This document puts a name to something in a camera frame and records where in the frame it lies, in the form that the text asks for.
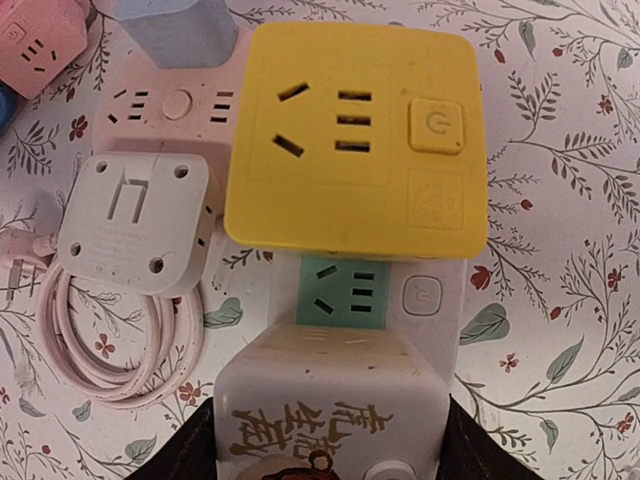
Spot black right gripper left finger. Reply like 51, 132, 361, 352
127, 398, 218, 480

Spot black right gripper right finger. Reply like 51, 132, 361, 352
437, 398, 542, 480

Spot white cartoon cube socket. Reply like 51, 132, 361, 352
214, 324, 449, 479

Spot white power strip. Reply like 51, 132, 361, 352
269, 254, 468, 385

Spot yellow cube socket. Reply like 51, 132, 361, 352
224, 22, 489, 259

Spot light blue plug adapter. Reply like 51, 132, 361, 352
114, 0, 238, 69

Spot pink cube socket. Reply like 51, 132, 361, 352
1, 0, 87, 99

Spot white square adapter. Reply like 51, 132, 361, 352
57, 152, 223, 298

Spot pink round power strip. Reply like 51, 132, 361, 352
92, 27, 252, 191

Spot blue square adapter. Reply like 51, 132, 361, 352
0, 82, 18, 134

